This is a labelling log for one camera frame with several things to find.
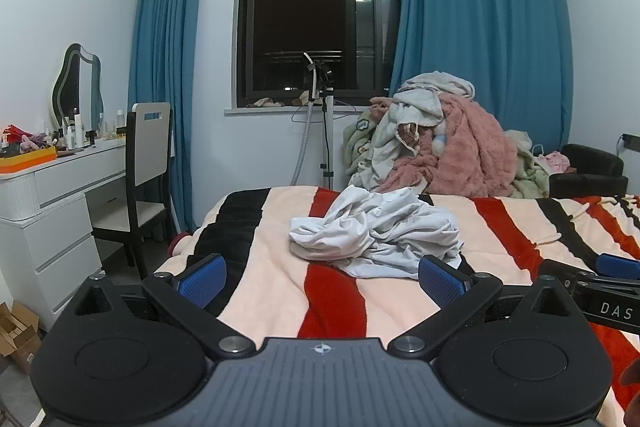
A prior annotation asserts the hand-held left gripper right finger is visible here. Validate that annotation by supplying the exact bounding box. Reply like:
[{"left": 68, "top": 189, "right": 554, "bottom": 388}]
[{"left": 388, "top": 255, "right": 577, "bottom": 361}]

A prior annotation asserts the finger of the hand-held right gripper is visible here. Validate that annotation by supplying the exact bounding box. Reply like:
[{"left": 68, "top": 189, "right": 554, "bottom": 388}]
[
  {"left": 595, "top": 252, "right": 640, "bottom": 279},
  {"left": 538, "top": 258, "right": 601, "bottom": 288}
]

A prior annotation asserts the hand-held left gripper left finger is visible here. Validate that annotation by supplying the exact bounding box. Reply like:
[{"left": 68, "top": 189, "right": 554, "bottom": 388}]
[{"left": 69, "top": 253, "right": 257, "bottom": 361}]

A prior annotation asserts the white shirt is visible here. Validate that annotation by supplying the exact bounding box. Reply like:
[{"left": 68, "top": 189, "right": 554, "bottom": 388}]
[{"left": 289, "top": 187, "right": 464, "bottom": 281}]

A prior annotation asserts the striped fleece blanket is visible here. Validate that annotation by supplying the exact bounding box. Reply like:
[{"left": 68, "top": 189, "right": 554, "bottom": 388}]
[{"left": 152, "top": 187, "right": 640, "bottom": 427}]

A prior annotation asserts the pale green cloth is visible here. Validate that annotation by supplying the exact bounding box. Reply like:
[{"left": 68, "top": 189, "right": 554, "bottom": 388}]
[{"left": 504, "top": 131, "right": 551, "bottom": 198}]

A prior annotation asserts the black armchair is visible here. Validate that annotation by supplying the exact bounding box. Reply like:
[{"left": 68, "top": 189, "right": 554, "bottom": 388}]
[{"left": 548, "top": 143, "right": 630, "bottom": 199}]

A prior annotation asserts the small pink garment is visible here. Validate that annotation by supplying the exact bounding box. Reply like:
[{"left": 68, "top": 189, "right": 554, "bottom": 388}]
[{"left": 542, "top": 151, "right": 571, "bottom": 174}]

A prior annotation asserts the pink fuzzy blanket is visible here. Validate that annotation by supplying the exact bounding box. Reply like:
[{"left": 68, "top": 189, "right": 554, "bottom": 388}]
[{"left": 379, "top": 94, "right": 519, "bottom": 198}]

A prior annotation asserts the grey black chair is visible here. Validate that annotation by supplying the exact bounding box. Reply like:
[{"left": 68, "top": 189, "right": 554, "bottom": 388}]
[{"left": 92, "top": 102, "right": 174, "bottom": 281}]

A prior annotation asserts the white vanity desk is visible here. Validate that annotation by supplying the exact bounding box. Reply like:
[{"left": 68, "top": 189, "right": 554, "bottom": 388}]
[{"left": 0, "top": 139, "right": 129, "bottom": 334}]

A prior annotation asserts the pale green patterned blanket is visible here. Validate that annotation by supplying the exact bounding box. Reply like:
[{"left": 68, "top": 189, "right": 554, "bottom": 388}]
[{"left": 342, "top": 109, "right": 387, "bottom": 188}]

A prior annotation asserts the cardboard box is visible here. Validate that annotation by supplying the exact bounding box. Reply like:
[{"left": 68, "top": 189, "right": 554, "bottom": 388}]
[{"left": 0, "top": 300, "right": 44, "bottom": 376}]

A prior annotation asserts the garment steamer stand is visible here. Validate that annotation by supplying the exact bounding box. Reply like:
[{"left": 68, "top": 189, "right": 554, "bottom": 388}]
[{"left": 290, "top": 51, "right": 336, "bottom": 194}]

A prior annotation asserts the row of cosmetic bottles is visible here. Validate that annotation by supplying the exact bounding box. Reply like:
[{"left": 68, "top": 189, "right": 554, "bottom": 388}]
[{"left": 42, "top": 107, "right": 129, "bottom": 152}]

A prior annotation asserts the orange tray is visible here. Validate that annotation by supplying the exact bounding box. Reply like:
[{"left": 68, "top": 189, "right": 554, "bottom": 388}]
[{"left": 0, "top": 146, "right": 59, "bottom": 174}]

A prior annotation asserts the wavy vanity mirror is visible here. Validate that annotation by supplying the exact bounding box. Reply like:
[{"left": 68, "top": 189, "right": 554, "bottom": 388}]
[{"left": 51, "top": 43, "right": 104, "bottom": 130}]

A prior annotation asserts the red pouch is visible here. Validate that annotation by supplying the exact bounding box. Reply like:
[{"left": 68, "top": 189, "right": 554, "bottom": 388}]
[{"left": 0, "top": 124, "right": 39, "bottom": 146}]

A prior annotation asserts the blue curtain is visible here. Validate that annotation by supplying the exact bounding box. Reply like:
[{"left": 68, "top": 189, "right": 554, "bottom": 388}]
[
  {"left": 127, "top": 0, "right": 212, "bottom": 234},
  {"left": 387, "top": 0, "right": 574, "bottom": 148}
]

